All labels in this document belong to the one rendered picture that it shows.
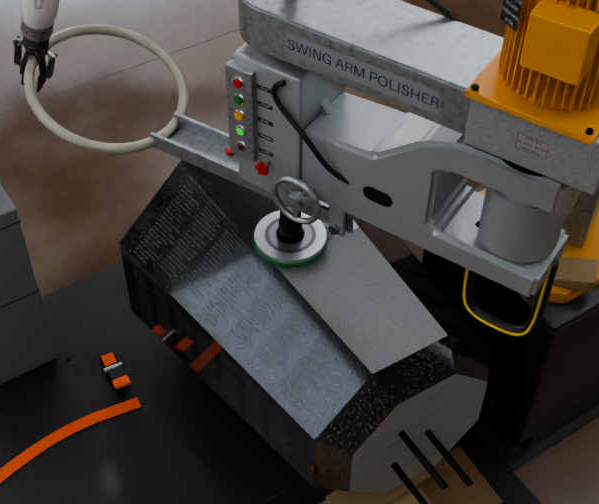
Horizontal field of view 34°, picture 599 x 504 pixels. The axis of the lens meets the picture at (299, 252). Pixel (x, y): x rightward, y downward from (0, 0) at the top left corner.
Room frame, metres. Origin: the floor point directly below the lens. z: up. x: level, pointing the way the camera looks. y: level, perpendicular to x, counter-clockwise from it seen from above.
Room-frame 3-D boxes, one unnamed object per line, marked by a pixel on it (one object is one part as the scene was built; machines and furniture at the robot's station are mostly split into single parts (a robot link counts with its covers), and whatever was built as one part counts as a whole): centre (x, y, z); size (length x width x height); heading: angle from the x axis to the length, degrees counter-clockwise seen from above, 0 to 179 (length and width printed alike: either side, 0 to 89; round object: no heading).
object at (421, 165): (1.80, -0.30, 1.35); 0.74 x 0.23 x 0.49; 57
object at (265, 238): (2.02, 0.03, 0.91); 0.21 x 0.21 x 0.01
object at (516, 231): (1.66, -0.53, 1.39); 0.19 x 0.19 x 0.20
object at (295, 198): (1.86, -0.01, 1.25); 0.15 x 0.10 x 0.15; 57
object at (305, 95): (1.98, -0.04, 1.37); 0.36 x 0.22 x 0.45; 57
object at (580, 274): (2.00, -0.79, 0.80); 0.20 x 0.10 x 0.05; 74
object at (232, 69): (1.96, 0.15, 1.42); 0.08 x 0.03 x 0.28; 57
